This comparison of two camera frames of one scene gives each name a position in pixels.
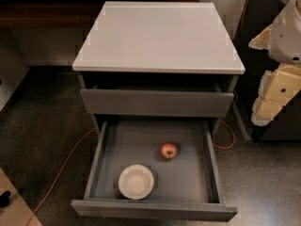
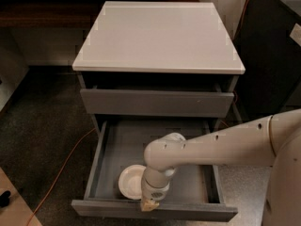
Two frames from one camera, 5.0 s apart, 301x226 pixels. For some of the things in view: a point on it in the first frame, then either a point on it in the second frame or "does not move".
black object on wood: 5,199 does not move
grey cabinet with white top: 157,61 does not move
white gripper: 287,40 -> 152,193
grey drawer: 153,170 does not move
